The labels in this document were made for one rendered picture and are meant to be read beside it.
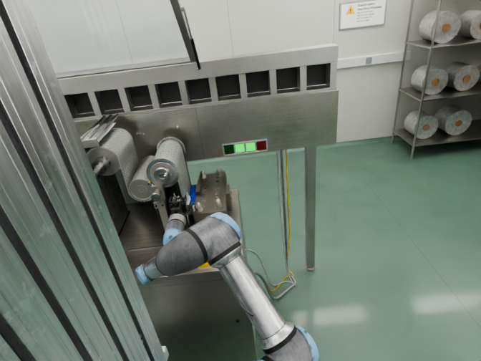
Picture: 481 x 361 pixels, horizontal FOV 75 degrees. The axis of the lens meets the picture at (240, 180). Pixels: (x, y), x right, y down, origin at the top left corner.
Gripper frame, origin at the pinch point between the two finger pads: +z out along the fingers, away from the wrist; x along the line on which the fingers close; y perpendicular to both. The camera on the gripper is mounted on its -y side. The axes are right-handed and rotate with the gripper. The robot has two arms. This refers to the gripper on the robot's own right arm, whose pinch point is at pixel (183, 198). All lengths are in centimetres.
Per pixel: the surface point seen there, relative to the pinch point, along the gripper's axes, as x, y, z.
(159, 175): 6.9, 16.3, -4.5
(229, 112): -27, 30, 31
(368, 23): -192, 41, 262
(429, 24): -239, 37, 223
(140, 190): 18.6, 7.9, -1.8
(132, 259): 25.7, -19.1, -18.1
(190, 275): -2.4, -19.8, -31.3
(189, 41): -13, 67, 22
